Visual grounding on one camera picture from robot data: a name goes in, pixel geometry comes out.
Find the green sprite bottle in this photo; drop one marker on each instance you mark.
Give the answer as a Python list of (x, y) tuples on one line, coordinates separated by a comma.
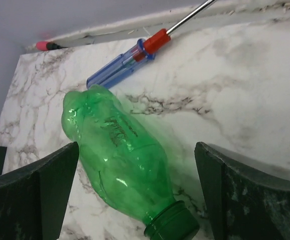
[(126, 165)]

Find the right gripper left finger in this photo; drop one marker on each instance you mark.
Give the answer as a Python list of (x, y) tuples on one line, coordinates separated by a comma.
[(34, 198)]

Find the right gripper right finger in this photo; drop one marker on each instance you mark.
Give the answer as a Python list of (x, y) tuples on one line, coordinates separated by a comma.
[(242, 202)]

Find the blue handled screwdriver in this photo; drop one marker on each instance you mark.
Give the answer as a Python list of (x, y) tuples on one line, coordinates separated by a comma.
[(142, 52)]

